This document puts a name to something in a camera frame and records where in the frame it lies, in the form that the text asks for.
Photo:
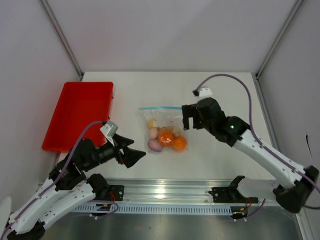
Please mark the purple toy onion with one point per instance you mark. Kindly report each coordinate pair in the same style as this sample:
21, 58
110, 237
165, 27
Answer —
154, 145

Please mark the pink toy egg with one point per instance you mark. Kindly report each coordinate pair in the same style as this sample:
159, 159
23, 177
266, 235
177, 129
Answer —
153, 133

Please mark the aluminium frame post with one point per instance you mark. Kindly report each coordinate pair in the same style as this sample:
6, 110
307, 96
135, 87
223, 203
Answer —
52, 19
283, 31

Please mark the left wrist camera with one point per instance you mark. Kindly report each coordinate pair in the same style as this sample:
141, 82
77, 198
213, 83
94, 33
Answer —
108, 130

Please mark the left aluminium frame post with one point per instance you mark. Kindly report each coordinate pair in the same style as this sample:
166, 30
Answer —
52, 19

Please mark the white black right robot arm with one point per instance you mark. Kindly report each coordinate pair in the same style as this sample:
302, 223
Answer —
293, 183

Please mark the yellow toy pepper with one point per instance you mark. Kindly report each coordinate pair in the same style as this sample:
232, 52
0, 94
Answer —
153, 123

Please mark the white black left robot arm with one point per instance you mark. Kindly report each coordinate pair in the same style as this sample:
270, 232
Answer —
67, 187

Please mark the clear zip top bag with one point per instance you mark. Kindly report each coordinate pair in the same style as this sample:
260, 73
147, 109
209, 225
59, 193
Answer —
165, 116

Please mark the right aluminium frame post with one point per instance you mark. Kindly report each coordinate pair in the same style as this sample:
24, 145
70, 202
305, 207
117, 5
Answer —
283, 31

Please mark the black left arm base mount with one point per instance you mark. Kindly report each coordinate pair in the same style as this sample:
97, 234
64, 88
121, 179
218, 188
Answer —
115, 193

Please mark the red plastic tray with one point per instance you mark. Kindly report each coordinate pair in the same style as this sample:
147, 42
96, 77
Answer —
79, 104

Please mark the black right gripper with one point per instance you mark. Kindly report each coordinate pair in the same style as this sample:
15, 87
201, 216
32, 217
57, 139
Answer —
190, 111

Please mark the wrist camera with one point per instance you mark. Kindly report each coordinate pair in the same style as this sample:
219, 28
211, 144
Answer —
108, 130
202, 92

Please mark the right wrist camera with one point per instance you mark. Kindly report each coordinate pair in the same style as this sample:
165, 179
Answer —
202, 92

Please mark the white slotted cable duct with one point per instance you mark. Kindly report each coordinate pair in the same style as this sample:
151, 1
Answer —
163, 209

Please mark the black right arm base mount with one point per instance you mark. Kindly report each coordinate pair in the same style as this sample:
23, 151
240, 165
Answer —
230, 195

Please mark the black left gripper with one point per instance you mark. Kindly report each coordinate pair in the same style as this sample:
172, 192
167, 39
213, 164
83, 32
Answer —
131, 155

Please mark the yellow toy ginger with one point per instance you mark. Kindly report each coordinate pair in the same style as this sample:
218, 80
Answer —
173, 129

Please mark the aluminium table edge rail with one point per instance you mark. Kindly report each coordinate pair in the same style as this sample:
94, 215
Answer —
137, 191

